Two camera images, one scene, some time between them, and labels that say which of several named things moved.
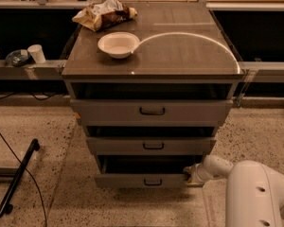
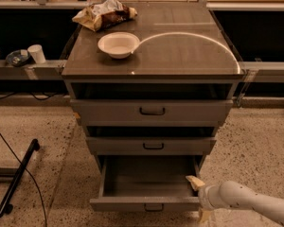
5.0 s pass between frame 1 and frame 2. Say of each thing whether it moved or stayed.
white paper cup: stayed
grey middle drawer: stayed
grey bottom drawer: moved
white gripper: moved
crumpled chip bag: stayed
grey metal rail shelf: stayed
